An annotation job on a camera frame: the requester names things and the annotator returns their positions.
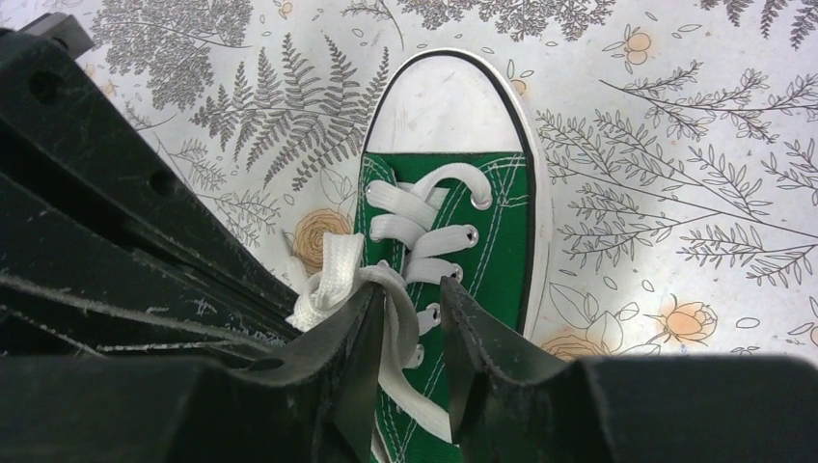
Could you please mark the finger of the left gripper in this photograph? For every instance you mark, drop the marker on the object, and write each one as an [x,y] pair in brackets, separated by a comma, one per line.
[81,277]
[60,132]

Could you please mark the white shoelace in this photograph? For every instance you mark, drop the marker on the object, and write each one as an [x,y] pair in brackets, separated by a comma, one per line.
[383,268]

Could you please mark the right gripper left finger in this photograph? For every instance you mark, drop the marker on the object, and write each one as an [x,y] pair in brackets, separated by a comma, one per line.
[86,388]

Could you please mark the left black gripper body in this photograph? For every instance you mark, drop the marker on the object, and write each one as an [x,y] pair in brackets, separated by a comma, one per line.
[63,29]

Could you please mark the green white sneaker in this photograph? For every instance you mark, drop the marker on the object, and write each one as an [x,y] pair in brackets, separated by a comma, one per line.
[452,184]

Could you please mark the floral patterned table mat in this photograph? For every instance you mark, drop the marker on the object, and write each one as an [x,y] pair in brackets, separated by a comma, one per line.
[680,139]

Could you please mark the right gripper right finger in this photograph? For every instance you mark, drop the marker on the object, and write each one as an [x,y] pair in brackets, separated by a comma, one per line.
[510,401]

